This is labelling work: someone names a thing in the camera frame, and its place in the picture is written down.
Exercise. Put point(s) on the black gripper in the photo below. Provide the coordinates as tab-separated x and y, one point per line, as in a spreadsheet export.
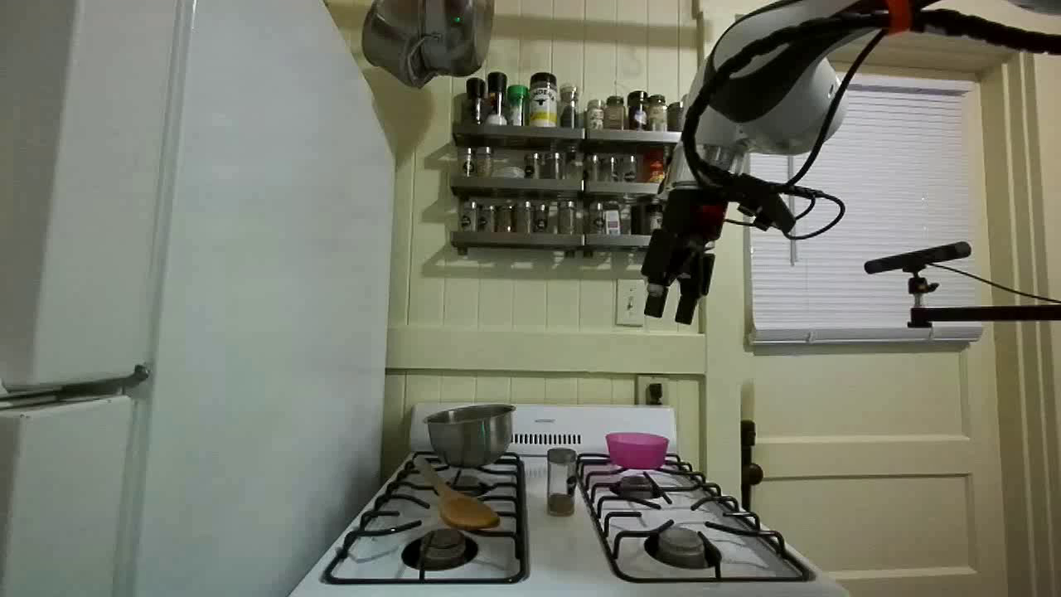
680	251

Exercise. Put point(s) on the glass spice jar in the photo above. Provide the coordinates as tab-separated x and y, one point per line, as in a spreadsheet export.
562	471

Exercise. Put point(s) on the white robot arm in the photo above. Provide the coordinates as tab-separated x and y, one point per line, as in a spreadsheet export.
775	83

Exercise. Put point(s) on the yellow label spice jar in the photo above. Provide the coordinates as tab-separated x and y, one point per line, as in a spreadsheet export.
542	111

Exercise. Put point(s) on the pink plastic bowl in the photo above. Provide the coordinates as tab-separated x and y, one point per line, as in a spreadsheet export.
639	450

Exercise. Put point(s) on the right stove grate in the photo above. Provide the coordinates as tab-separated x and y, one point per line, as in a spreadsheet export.
671	525

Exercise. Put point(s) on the stove grate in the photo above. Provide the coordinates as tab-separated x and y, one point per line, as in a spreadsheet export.
404	539
671	525

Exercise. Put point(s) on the steel saucepan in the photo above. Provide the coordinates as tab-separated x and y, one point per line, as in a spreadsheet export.
474	436

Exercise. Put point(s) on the green lid spice bottle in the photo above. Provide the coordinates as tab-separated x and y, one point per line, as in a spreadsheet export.
517	102

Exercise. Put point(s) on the white window blind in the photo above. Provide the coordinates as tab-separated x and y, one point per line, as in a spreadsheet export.
903	165

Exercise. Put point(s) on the white gas stove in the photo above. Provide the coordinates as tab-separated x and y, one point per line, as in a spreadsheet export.
566	553

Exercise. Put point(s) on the wooden spoon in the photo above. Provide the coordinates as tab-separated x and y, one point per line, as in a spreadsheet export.
459	509

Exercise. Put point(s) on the left stove grate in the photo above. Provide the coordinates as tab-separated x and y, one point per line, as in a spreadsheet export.
404	539

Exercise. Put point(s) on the white refrigerator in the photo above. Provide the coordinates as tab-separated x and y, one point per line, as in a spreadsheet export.
194	293

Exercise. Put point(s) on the white light switch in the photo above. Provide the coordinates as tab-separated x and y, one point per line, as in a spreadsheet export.
629	302

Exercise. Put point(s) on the wall power outlet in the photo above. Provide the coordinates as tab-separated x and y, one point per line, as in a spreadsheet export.
656	394

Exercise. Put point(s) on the grey wall spice rack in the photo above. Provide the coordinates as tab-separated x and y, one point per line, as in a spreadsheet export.
566	190

